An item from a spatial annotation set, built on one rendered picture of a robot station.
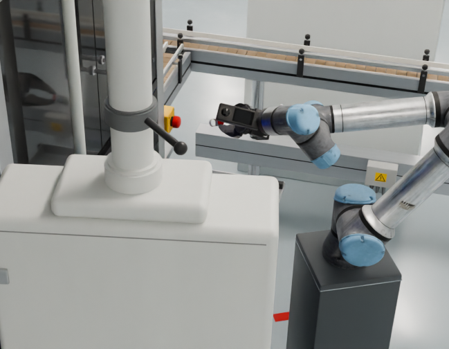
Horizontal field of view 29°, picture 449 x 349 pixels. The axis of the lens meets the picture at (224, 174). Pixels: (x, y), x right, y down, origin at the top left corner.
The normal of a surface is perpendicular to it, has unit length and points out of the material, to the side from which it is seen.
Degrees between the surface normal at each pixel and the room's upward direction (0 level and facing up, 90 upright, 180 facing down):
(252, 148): 90
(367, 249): 96
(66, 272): 90
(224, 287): 90
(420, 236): 0
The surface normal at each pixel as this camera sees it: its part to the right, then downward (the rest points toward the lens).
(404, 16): -0.25, 0.53
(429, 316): 0.02, -0.83
